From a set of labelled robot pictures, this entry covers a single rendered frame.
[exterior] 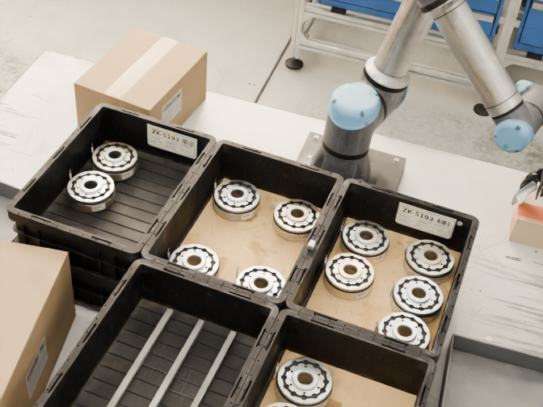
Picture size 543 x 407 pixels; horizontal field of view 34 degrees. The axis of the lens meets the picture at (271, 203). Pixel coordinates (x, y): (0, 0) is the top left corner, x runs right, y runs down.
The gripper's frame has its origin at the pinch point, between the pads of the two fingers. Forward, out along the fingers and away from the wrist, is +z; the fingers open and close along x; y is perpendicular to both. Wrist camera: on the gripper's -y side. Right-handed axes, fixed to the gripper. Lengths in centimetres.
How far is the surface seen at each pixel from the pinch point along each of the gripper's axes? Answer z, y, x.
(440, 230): -12.3, 29.3, -23.2
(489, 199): 5.2, -5.1, -12.1
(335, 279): -11, 50, -41
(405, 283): -11, 46, -28
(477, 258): 5.2, 16.6, -12.6
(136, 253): -17, 63, -79
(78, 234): -18, 62, -92
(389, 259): -7.7, 37.3, -32.3
